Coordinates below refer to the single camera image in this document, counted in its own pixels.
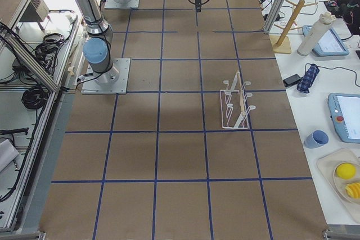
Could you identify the blue cup on side table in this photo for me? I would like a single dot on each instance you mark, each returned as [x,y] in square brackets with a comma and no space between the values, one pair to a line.
[316,139]

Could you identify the wooden mug tree stand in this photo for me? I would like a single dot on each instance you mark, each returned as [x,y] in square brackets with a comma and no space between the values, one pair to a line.
[281,43]

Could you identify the folded blue plaid umbrella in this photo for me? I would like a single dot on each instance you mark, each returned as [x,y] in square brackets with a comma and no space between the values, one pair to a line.
[308,79]

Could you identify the blue teach pendant far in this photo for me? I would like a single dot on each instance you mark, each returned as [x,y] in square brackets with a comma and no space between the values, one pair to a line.
[330,45]

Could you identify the blue teach pendant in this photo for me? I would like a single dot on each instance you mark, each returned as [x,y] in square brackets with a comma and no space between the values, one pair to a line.
[344,110]
[330,45]

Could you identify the blue teach pendant near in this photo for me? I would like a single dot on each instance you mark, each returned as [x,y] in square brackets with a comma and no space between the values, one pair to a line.
[344,110]

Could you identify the beige tray with fruit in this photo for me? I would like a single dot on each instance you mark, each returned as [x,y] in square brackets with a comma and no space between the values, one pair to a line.
[327,166]

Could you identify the yellow lemon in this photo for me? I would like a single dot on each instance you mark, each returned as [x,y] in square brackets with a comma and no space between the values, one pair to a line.
[345,170]

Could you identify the yellow sliced fruit toy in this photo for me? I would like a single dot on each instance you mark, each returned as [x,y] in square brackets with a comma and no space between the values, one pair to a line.
[353,190]

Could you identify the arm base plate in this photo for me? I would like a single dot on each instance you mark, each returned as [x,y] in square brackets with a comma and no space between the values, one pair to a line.
[112,82]
[122,4]

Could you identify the white wire cup rack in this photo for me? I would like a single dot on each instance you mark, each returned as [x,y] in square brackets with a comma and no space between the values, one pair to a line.
[233,104]

